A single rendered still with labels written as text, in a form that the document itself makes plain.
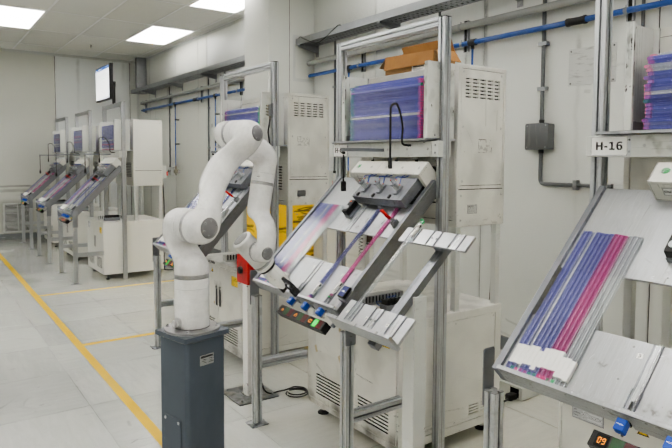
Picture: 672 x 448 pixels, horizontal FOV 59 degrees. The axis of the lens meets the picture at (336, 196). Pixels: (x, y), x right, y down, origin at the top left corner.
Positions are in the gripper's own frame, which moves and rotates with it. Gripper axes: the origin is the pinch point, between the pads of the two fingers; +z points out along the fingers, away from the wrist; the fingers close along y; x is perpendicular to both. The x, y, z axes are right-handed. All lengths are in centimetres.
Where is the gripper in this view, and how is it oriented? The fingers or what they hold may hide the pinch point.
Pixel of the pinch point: (290, 290)
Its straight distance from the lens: 243.5
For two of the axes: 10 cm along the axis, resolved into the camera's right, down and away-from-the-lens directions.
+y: 5.8, 0.5, -8.1
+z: 5.6, 7.0, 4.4
